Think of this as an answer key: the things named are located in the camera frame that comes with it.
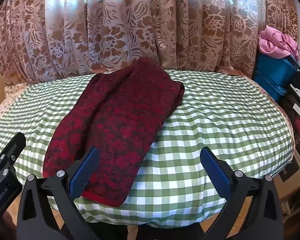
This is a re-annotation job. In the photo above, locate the dark red patterned knit garment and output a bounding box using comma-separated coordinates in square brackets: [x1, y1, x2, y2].
[42, 56, 185, 208]

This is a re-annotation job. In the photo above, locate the cardboard box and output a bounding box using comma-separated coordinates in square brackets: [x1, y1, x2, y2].
[275, 150, 300, 220]

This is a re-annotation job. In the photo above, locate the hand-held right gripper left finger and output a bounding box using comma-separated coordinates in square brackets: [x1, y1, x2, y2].
[16, 147, 108, 240]

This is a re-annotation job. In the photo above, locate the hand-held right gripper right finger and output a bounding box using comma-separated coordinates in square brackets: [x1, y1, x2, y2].
[200, 147, 284, 240]

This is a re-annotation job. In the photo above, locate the blue plastic bin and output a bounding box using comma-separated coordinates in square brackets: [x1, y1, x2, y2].
[251, 52, 300, 103]

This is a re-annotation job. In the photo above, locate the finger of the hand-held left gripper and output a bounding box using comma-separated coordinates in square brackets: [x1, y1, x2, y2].
[0, 132, 27, 180]

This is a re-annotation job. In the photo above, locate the brown floral curtain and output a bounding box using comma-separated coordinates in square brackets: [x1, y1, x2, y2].
[0, 0, 300, 85]

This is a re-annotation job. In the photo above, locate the green checked blanket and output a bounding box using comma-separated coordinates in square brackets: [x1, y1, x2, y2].
[0, 69, 294, 230]

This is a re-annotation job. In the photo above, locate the pink cloth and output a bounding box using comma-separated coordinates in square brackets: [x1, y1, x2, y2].
[258, 26, 300, 59]

